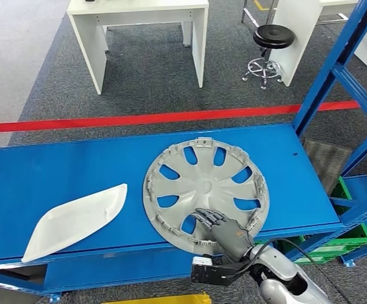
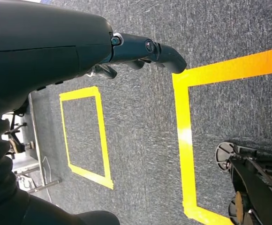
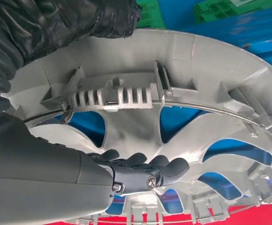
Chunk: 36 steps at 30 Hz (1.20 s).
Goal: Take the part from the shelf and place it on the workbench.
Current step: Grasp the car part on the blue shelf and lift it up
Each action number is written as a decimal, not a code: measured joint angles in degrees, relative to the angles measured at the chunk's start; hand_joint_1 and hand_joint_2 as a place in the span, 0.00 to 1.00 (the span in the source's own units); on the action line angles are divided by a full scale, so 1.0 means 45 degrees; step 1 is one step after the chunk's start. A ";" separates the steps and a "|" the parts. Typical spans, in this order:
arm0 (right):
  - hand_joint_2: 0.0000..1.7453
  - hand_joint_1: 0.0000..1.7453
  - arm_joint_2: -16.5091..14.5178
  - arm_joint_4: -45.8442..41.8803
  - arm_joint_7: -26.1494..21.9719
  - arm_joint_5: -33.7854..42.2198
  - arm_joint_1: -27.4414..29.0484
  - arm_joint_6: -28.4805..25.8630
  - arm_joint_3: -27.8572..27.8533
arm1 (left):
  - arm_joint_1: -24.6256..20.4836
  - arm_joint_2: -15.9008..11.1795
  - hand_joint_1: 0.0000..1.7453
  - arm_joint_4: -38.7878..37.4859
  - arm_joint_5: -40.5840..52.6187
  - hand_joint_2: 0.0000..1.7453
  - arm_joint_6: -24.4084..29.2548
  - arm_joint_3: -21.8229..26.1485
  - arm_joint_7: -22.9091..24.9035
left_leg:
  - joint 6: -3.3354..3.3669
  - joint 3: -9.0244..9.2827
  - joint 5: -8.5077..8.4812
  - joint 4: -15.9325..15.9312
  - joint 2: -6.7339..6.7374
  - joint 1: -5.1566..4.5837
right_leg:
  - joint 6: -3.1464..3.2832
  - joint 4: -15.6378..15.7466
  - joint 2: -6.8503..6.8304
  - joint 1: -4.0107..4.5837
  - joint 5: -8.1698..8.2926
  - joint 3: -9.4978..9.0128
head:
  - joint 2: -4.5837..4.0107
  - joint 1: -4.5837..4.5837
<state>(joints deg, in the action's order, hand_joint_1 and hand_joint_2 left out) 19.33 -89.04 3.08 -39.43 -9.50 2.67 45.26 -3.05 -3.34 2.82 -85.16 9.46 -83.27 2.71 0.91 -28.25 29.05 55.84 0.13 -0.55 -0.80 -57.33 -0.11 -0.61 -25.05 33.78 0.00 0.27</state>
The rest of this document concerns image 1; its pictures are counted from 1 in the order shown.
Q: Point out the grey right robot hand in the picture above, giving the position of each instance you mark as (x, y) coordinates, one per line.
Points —
(231, 239)

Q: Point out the grey wheel hubcap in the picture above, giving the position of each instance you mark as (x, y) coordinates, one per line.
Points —
(208, 184)

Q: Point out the blue metal shelf rack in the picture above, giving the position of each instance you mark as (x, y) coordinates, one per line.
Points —
(360, 184)
(75, 176)

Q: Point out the white curved plastic part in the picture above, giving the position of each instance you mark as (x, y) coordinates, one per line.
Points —
(75, 220)

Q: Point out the green plastic crate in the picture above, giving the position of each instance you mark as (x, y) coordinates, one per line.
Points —
(358, 236)
(321, 255)

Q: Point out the red barrier belt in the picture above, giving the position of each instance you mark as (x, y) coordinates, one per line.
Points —
(107, 121)

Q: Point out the black round stool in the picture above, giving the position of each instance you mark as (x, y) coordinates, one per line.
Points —
(273, 35)

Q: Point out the white desk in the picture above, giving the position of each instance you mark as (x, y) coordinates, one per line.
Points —
(139, 6)
(297, 25)

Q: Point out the yellow floor tape strip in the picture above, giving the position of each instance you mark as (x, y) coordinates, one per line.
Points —
(260, 4)

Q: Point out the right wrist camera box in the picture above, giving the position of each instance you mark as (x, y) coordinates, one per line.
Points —
(208, 275)

